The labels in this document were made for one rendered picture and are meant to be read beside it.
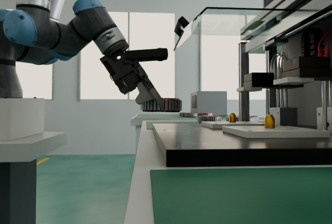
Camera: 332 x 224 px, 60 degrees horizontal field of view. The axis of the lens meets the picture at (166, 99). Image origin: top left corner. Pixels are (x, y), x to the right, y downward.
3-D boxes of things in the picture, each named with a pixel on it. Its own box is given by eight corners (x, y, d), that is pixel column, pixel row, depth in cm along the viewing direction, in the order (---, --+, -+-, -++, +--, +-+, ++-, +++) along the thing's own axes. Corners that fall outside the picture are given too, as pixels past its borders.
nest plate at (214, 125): (212, 128, 73) (212, 123, 73) (200, 125, 88) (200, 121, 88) (269, 128, 74) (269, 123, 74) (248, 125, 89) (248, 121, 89)
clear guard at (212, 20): (183, 30, 68) (183, 6, 68) (173, 51, 92) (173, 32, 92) (314, 33, 71) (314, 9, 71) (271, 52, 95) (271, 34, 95)
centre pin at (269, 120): (267, 128, 56) (267, 114, 56) (263, 128, 58) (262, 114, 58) (276, 128, 56) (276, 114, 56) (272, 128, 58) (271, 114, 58)
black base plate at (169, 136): (166, 167, 35) (166, 148, 35) (152, 130, 99) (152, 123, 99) (514, 162, 39) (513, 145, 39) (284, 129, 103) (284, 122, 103)
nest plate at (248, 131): (245, 138, 49) (245, 130, 49) (222, 131, 64) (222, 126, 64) (330, 137, 50) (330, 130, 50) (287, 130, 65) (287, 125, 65)
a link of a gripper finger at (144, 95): (147, 119, 71) (130, 93, 75) (167, 105, 71) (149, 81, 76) (143, 114, 68) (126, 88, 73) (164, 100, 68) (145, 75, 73)
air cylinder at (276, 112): (279, 127, 78) (279, 107, 78) (268, 126, 86) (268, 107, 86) (297, 127, 78) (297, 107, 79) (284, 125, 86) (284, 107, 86)
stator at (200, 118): (226, 123, 136) (226, 115, 137) (208, 124, 130) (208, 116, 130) (210, 122, 146) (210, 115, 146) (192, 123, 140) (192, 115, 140)
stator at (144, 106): (140, 111, 71) (140, 96, 72) (140, 111, 83) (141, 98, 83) (184, 112, 72) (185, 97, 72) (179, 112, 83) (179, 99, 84)
